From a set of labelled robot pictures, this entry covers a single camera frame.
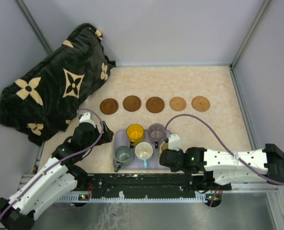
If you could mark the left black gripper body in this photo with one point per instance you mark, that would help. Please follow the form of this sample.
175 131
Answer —
105 137

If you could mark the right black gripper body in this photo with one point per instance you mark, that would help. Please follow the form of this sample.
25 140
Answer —
177 169

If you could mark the cream yellow ceramic mug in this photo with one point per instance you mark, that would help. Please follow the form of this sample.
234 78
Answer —
163 147

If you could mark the dark brown wooden coaster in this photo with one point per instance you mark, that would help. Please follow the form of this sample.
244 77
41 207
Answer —
109 106

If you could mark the light woven rattan coaster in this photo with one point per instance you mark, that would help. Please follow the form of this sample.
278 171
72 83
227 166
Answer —
177 104

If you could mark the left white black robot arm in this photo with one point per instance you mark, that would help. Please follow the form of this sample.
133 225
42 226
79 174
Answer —
58 176

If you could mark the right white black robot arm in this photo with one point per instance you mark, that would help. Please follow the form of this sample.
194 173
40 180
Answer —
266 164

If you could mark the lavender plastic tray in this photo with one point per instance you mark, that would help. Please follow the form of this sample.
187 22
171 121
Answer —
121 139

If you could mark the purple transparent mug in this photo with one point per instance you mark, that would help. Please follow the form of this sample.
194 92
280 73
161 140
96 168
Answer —
157 132

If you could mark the grey ceramic mug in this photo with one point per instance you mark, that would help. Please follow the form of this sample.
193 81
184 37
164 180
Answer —
123 157

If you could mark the yellow transparent mug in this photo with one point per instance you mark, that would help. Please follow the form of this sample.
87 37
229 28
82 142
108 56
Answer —
135 134

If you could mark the black floral plush blanket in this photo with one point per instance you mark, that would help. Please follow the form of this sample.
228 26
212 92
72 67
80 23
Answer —
45 100

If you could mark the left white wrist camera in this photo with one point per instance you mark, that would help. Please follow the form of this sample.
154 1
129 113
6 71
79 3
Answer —
86 118

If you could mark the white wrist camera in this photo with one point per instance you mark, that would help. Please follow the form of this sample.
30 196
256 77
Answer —
86 118
174 142

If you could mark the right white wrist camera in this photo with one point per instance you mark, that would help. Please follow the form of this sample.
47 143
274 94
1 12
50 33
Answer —
174 142

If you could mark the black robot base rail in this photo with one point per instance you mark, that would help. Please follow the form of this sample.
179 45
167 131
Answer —
154 185

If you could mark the white mug blue handle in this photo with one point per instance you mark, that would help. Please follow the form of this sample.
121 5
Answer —
144 152

